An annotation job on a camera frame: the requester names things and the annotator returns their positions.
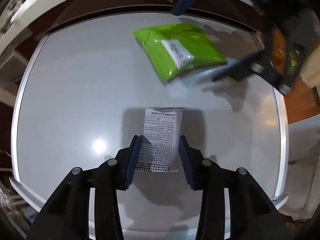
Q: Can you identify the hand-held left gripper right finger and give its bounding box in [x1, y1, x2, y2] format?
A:
[178, 135, 292, 240]

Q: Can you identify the white printed leaflet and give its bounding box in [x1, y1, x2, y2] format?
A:
[136, 107, 183, 173]

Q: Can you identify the light grey cloth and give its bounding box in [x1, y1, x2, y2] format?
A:
[285, 120, 320, 220]

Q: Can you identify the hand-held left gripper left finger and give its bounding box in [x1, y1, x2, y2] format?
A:
[26, 135, 142, 240]

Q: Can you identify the green plastic object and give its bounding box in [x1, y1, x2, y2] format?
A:
[286, 51, 298, 73]

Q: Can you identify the green wet wipes packet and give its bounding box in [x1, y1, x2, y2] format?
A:
[132, 22, 229, 83]

